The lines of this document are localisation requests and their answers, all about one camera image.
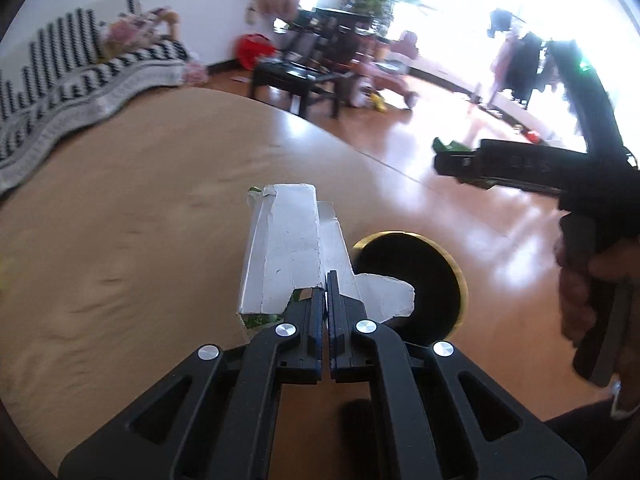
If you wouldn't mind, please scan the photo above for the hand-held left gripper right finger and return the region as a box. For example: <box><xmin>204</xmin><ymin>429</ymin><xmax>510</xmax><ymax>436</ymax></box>
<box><xmin>327</xmin><ymin>270</ymin><xmax>586</xmax><ymax>480</ymax></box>

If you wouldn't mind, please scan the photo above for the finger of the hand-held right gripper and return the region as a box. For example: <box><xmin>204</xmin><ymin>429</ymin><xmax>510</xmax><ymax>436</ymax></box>
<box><xmin>477</xmin><ymin>139</ymin><xmax>592</xmax><ymax>175</ymax></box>
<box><xmin>434</xmin><ymin>154</ymin><xmax>567</xmax><ymax>197</ymax></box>

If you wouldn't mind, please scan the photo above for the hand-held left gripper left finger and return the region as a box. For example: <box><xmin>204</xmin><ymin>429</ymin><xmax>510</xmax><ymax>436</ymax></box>
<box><xmin>59</xmin><ymin>285</ymin><xmax>328</xmax><ymax>480</ymax></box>

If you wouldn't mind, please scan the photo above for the green packet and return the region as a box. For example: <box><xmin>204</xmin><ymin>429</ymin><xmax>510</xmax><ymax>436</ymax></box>
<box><xmin>432</xmin><ymin>137</ymin><xmax>472</xmax><ymax>155</ymax></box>

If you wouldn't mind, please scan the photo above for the torn white green carton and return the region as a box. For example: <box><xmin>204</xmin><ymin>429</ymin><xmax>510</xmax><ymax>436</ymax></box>
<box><xmin>236</xmin><ymin>183</ymin><xmax>416</xmax><ymax>332</ymax></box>

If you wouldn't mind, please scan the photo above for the black gold-rimmed waste bin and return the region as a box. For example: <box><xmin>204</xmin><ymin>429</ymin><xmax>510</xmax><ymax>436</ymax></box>
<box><xmin>351</xmin><ymin>231</ymin><xmax>469</xmax><ymax>347</ymax></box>

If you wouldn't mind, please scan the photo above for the person's right hand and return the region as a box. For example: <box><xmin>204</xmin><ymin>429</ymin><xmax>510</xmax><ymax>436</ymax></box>
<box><xmin>555</xmin><ymin>232</ymin><xmax>640</xmax><ymax>381</ymax></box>

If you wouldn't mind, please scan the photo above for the clothes drying rack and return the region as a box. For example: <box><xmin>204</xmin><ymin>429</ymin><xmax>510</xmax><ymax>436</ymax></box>
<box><xmin>487</xmin><ymin>7</ymin><xmax>558</xmax><ymax>106</ymax></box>

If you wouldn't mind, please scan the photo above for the pink child toy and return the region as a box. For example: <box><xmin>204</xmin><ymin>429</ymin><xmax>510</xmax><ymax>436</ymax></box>
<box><xmin>359</xmin><ymin>30</ymin><xmax>422</xmax><ymax>111</ymax></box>

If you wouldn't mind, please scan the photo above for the black low table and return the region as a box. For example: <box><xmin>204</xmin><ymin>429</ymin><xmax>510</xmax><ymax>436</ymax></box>
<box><xmin>250</xmin><ymin>60</ymin><xmax>361</xmax><ymax>119</ymax></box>

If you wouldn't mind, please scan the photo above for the red plastic bag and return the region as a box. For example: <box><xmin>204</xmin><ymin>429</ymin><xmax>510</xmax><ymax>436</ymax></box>
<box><xmin>237</xmin><ymin>34</ymin><xmax>277</xmax><ymax>71</ymax></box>

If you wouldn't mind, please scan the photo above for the black white striped sofa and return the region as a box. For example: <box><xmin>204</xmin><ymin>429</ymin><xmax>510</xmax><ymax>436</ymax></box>
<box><xmin>0</xmin><ymin>0</ymin><xmax>188</xmax><ymax>196</ymax></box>

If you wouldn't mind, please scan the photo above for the pink printed cushion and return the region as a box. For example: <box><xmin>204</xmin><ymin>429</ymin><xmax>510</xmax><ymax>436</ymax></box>
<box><xmin>102</xmin><ymin>7</ymin><xmax>181</xmax><ymax>56</ymax></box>

